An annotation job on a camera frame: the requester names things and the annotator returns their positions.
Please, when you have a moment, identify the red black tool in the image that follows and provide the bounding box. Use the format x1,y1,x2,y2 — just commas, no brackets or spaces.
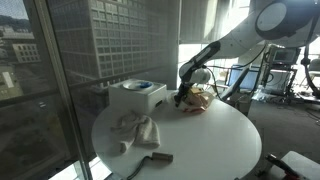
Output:
265,154,303,180

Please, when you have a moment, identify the black cable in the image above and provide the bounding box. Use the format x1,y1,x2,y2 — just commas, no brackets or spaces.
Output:
125,155,155,180

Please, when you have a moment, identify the white towel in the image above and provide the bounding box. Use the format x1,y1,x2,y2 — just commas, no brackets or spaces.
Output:
110,112,161,154

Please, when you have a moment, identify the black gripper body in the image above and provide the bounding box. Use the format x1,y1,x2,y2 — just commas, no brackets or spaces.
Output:
174,82,191,107

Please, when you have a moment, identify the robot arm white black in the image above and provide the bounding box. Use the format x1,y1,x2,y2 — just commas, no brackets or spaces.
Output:
174,0,320,107

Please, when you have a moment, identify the blue white bowl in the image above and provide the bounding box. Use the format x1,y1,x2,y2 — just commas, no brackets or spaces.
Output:
123,80,153,91

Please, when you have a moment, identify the equipment cart with monitor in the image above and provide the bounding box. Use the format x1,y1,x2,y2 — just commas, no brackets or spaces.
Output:
261,45,301,97

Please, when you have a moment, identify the white stand platform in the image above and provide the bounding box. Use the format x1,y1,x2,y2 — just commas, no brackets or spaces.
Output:
269,151,320,180

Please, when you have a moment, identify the wooden armchair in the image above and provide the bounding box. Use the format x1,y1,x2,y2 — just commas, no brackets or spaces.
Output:
220,64,260,116

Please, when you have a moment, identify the office chair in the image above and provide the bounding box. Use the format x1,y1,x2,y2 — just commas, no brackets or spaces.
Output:
300,58,320,86

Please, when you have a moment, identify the white box appliance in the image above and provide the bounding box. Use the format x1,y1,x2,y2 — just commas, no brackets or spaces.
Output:
109,79,167,115

